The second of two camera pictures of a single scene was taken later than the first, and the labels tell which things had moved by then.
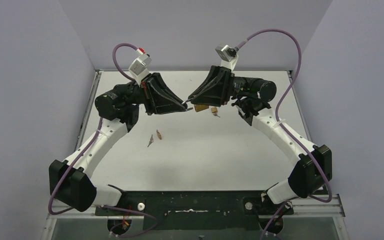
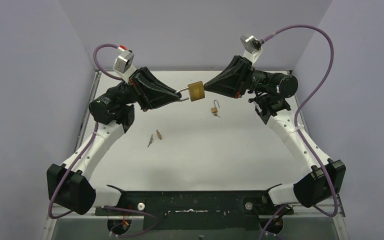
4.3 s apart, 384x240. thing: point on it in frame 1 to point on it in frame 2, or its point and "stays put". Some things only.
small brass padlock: (214, 110) stays put
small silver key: (151, 140) stays put
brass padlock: (159, 134) stays put
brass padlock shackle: (198, 107) to (195, 91)
